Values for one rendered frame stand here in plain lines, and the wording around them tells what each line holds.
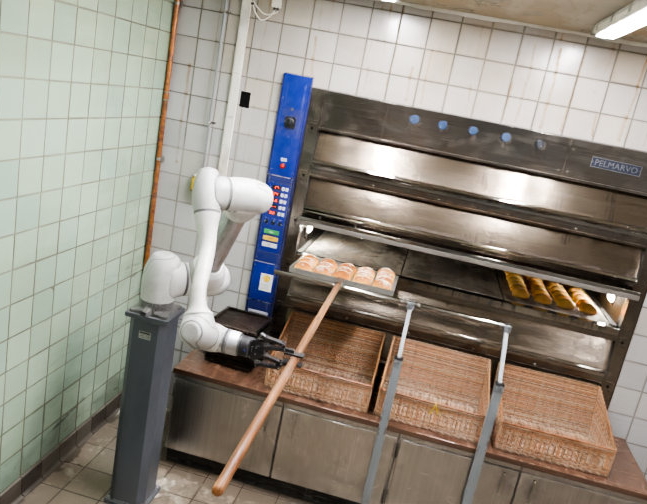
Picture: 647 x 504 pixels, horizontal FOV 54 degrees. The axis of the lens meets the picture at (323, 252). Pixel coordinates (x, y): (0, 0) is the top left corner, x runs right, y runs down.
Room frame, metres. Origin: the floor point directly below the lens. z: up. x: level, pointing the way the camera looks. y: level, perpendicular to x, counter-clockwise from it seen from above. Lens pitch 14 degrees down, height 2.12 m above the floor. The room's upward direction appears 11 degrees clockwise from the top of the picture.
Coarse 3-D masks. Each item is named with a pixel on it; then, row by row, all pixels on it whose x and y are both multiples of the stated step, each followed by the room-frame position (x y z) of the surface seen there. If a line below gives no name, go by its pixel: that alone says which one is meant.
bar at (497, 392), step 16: (288, 272) 3.12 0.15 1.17; (352, 288) 3.07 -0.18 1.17; (400, 304) 3.04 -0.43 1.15; (416, 304) 3.02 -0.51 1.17; (480, 320) 2.97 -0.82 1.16; (400, 352) 2.84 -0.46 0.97; (400, 368) 2.80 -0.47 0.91; (496, 384) 2.73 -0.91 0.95; (496, 400) 2.73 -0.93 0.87; (384, 416) 2.80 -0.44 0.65; (384, 432) 2.80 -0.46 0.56; (480, 448) 2.73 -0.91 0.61; (480, 464) 2.73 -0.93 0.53; (368, 480) 2.80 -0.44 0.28; (368, 496) 2.80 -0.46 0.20; (464, 496) 2.73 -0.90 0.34
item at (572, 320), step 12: (300, 252) 3.54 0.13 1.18; (420, 288) 3.39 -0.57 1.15; (432, 288) 3.38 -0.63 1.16; (444, 288) 3.37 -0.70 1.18; (456, 288) 3.41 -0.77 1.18; (468, 300) 3.35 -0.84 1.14; (480, 300) 3.34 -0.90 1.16; (492, 300) 3.33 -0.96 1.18; (504, 300) 3.36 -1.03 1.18; (528, 312) 3.30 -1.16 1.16; (540, 312) 3.29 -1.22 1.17; (552, 312) 3.30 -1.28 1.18; (576, 324) 3.26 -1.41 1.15; (588, 324) 3.25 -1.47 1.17; (600, 324) 3.25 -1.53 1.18
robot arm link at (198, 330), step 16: (208, 224) 2.31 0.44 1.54; (208, 240) 2.29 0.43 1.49; (208, 256) 2.24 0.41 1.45; (208, 272) 2.18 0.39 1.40; (192, 288) 2.10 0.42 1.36; (192, 304) 2.05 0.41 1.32; (192, 320) 1.97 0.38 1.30; (208, 320) 2.01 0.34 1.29; (192, 336) 1.94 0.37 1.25; (208, 336) 1.98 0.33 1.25
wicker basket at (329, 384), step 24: (288, 336) 3.41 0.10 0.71; (312, 336) 3.40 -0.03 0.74; (336, 336) 3.40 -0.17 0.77; (360, 336) 3.38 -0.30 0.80; (384, 336) 3.35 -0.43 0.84; (312, 360) 3.37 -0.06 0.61; (336, 360) 3.36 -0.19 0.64; (360, 360) 3.35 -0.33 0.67; (264, 384) 2.99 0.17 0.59; (288, 384) 2.98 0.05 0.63; (312, 384) 2.96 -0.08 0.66; (336, 384) 2.95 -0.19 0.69; (360, 384) 2.93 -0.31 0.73; (360, 408) 2.93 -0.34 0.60
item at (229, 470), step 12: (336, 288) 2.93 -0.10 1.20; (324, 312) 2.60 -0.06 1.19; (312, 324) 2.43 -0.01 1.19; (300, 348) 2.18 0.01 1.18; (288, 372) 1.98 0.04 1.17; (276, 384) 1.88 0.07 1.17; (276, 396) 1.81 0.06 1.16; (264, 408) 1.72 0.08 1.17; (264, 420) 1.68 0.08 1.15; (252, 432) 1.58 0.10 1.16; (240, 444) 1.52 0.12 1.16; (240, 456) 1.47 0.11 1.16; (228, 468) 1.40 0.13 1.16; (228, 480) 1.37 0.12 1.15; (216, 492) 1.32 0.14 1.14
